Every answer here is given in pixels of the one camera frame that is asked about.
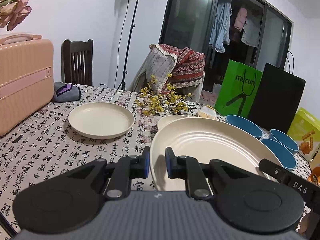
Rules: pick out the blue bowl left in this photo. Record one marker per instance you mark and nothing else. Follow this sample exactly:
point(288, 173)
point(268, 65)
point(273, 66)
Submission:
point(244, 124)

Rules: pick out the hanging white garment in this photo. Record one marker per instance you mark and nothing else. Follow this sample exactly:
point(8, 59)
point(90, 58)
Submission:
point(251, 31)

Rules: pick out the dark wooden chair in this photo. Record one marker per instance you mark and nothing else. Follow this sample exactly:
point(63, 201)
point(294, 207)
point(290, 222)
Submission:
point(77, 62)

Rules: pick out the hanging blue shirt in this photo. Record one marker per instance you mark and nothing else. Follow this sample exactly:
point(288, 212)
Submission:
point(220, 31)

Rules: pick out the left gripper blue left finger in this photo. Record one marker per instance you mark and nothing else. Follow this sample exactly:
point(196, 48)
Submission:
point(118, 176)

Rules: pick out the green snack box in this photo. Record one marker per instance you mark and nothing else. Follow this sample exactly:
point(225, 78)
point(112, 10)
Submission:
point(304, 130)

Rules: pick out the blue bowl right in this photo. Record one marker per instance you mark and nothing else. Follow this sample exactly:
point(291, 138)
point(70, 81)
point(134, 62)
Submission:
point(284, 139)

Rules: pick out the grey purple cloth pouch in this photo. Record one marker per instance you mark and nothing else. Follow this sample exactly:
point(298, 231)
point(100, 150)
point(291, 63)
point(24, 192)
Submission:
point(66, 92)

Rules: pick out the cream plate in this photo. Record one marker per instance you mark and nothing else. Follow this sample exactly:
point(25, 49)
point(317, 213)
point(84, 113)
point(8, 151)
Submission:
point(101, 120)
point(205, 139)
point(165, 120)

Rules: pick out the red patterned blanket on chair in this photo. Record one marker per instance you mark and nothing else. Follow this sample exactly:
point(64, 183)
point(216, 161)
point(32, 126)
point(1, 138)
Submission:
point(183, 68)

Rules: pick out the pink small suitcase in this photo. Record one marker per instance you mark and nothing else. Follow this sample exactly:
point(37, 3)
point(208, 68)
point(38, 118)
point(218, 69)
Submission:
point(27, 82)

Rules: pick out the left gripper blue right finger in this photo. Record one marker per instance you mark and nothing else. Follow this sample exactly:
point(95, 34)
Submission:
point(193, 173)

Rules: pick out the blue bowl front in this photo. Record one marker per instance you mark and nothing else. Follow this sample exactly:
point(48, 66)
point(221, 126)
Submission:
point(285, 157)

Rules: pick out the calligraphy print tablecloth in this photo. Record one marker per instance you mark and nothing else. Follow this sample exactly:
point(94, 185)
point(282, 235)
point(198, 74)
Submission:
point(45, 145)

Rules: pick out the hanging pink garment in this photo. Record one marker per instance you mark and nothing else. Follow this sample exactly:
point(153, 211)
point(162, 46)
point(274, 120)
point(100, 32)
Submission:
point(240, 19)

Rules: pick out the blue bowl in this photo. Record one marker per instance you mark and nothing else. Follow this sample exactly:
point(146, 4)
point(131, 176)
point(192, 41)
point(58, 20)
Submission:
point(284, 139)
point(244, 124)
point(285, 157)

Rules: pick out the green paper shopping bag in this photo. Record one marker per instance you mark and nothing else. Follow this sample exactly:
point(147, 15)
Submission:
point(238, 89)

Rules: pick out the yellow flower branches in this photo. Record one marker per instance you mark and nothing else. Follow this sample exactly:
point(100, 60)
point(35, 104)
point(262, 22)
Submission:
point(154, 100)

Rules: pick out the dark sliding glass door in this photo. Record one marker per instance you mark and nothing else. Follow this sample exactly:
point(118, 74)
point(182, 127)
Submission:
point(189, 23)

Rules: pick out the black paper bag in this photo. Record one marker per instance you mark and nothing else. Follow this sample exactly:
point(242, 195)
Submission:
point(277, 99)

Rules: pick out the dried pink roses bouquet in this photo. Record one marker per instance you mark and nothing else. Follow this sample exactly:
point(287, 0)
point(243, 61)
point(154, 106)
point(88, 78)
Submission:
point(13, 13)

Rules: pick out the studio lamp on stand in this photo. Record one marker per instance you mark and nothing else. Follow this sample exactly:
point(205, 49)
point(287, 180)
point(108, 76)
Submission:
point(122, 84)

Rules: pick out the yellow dotted work glove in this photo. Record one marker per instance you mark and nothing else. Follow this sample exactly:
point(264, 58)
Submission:
point(207, 111)

